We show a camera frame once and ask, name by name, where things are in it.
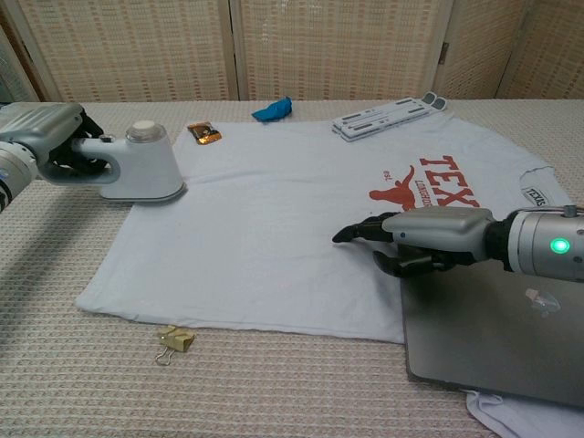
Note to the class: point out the beige woven tablecloth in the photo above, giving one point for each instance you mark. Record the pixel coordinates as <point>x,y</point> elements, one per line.
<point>55,255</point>

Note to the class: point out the white folding laptop stand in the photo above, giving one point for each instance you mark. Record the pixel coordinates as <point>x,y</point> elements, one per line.
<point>388,118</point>

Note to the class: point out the white steam iron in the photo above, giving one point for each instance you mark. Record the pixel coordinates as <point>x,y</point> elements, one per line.
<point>146,169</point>

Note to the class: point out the blue crumpled plastic object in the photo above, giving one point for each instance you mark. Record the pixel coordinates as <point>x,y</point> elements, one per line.
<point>274,111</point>

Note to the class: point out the gold binder clip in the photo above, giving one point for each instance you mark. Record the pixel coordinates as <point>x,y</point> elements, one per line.
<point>175,340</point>

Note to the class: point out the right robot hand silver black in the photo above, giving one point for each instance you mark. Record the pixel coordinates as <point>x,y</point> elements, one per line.
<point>433,226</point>

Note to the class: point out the metal screen hinge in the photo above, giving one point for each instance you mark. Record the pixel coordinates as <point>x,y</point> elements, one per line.
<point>445,51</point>

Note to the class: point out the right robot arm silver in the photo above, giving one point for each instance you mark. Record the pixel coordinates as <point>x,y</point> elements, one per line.
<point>543,244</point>

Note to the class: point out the woven folding screen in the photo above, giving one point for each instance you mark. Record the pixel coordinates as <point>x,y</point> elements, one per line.
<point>137,50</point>

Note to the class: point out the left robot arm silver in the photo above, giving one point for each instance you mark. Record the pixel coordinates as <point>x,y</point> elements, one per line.
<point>13,173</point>

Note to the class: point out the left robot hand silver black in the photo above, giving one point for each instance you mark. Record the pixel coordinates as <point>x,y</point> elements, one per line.
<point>41,123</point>

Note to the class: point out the white Texas Longhorns T-shirt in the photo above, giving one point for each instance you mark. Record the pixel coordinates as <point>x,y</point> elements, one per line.
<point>255,237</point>

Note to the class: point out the brown orange snack wrapper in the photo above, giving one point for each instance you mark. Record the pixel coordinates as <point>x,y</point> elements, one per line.
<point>205,133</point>

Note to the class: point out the grey closed Apple laptop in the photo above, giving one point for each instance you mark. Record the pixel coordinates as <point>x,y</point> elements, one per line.
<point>497,337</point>

